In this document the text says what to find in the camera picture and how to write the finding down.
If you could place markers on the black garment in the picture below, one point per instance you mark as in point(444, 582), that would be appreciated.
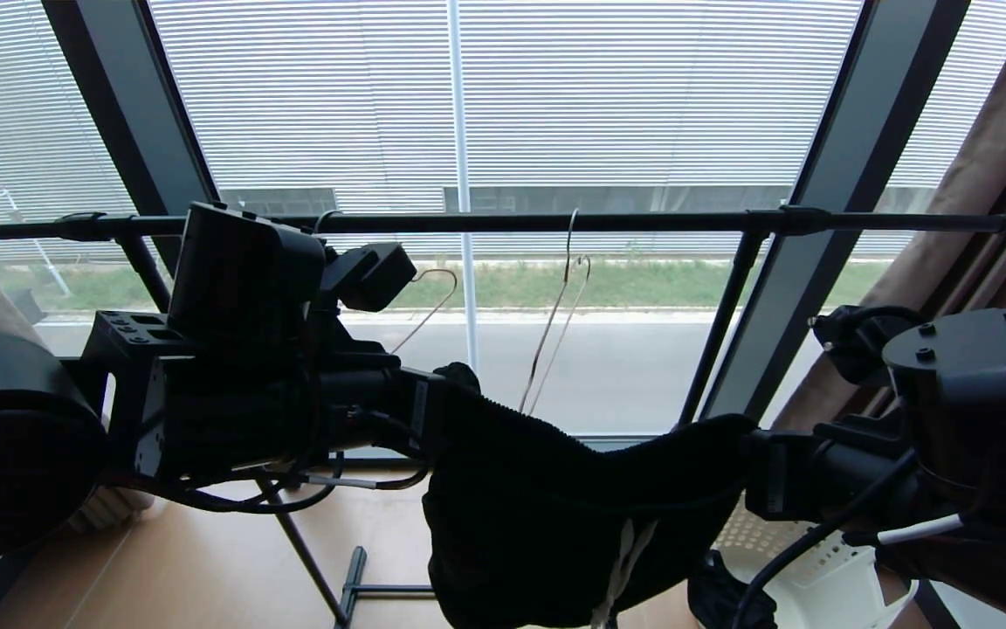
point(721, 594)

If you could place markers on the white laundry basket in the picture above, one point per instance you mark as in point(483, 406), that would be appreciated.
point(826, 577)

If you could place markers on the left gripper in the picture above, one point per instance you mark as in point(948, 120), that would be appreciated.
point(381, 402)

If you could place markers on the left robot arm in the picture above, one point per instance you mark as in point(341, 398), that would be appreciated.
point(23, 437)

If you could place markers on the black shorts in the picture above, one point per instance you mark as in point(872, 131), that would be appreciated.
point(538, 524)

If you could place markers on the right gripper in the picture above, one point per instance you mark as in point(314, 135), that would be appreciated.
point(778, 476)

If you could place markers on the black clothes rack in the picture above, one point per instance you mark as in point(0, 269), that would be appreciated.
point(643, 221)

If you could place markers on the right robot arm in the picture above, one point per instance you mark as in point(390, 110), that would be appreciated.
point(974, 367)

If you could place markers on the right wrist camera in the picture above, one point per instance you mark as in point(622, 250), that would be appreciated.
point(852, 345)

